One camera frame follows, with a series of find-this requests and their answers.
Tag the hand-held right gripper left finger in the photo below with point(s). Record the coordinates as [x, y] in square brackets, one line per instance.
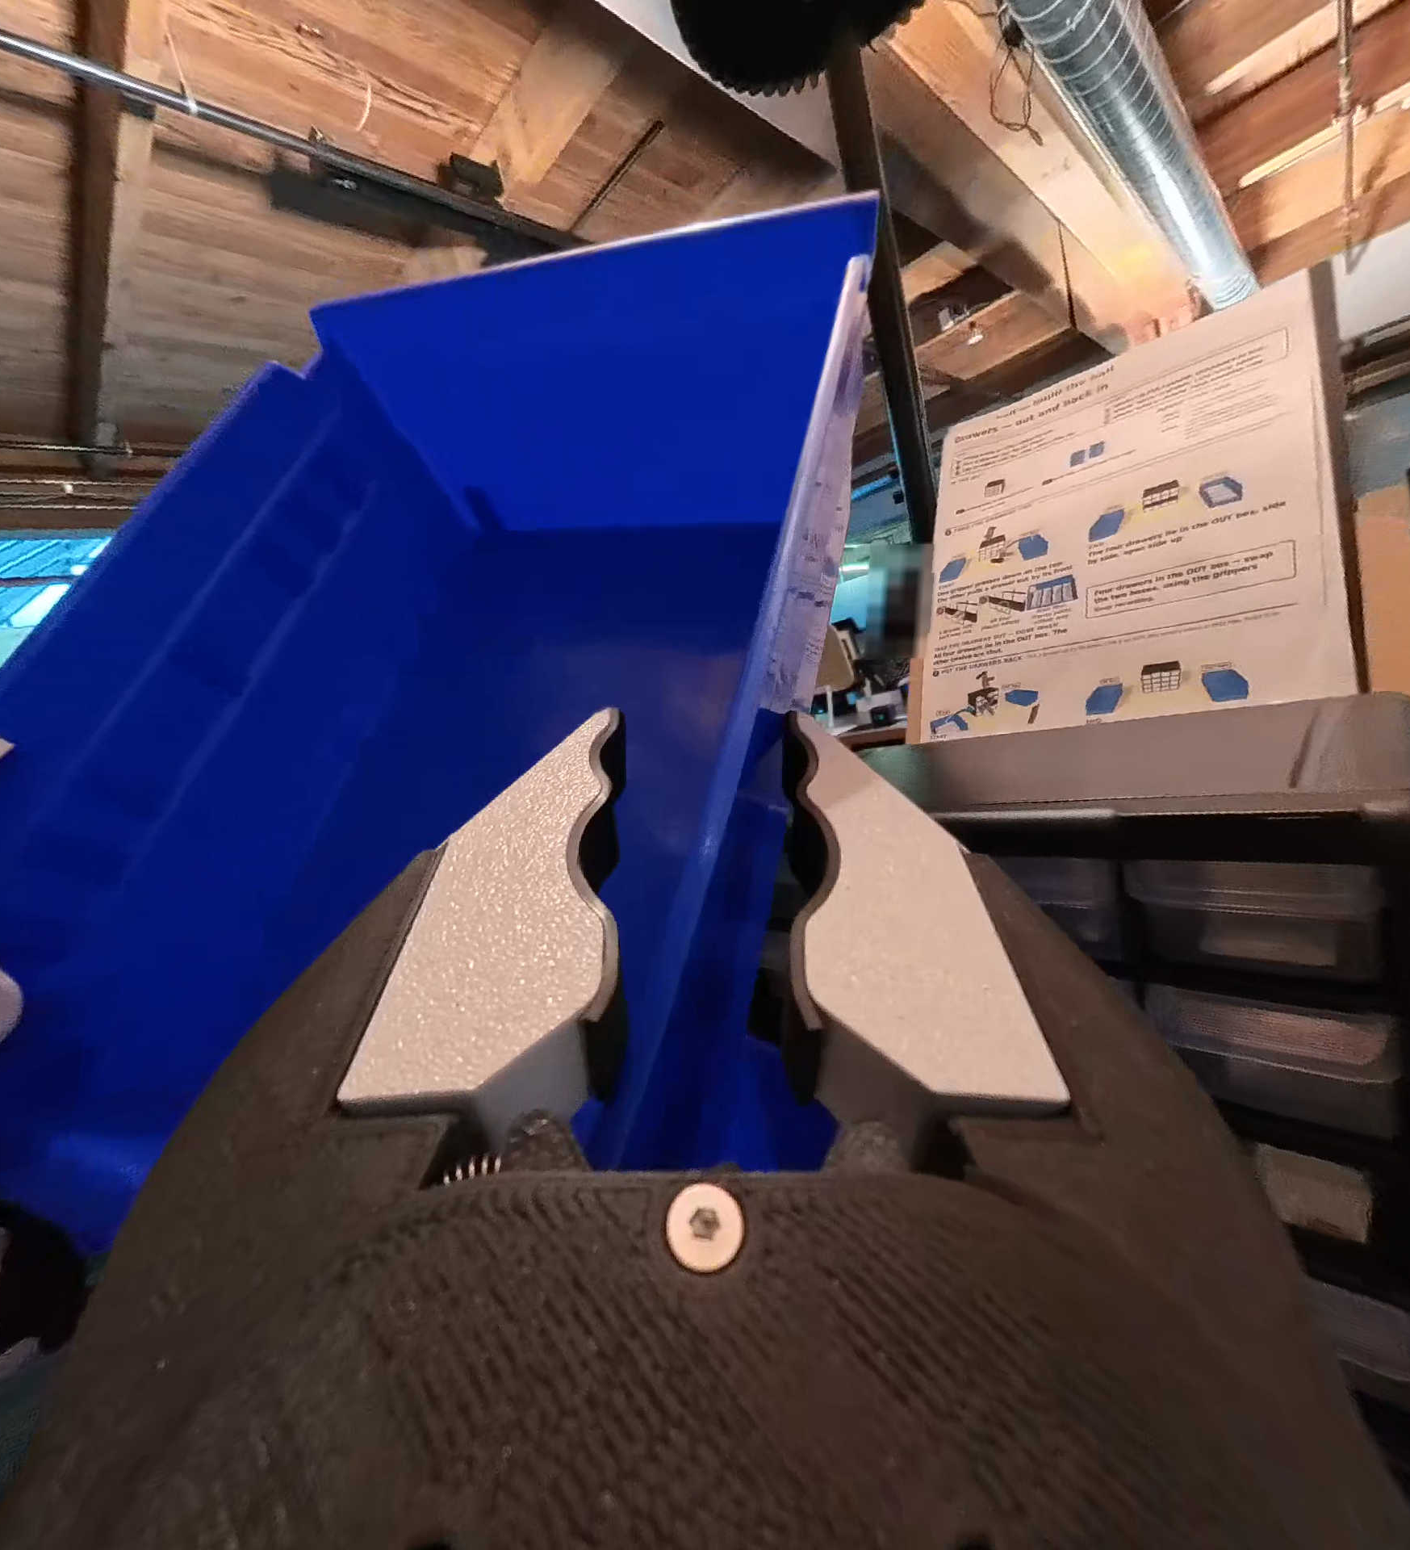
[500, 957]

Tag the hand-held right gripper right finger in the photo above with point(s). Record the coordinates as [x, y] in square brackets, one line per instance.
[923, 969]

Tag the blue plastic bin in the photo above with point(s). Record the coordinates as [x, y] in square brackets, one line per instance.
[476, 606]

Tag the black drawer cabinet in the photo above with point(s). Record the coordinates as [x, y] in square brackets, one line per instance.
[1263, 1211]

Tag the printed instruction poster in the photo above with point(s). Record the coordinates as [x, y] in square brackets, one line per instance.
[1154, 510]

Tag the black metal pole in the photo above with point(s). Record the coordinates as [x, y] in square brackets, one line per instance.
[892, 339]

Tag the metal ceiling pipe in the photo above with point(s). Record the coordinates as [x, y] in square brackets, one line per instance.
[173, 104]

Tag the black round fixture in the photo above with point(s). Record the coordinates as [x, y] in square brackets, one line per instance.
[778, 37]

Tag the silver ventilation duct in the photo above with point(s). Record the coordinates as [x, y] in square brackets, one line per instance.
[1141, 122]

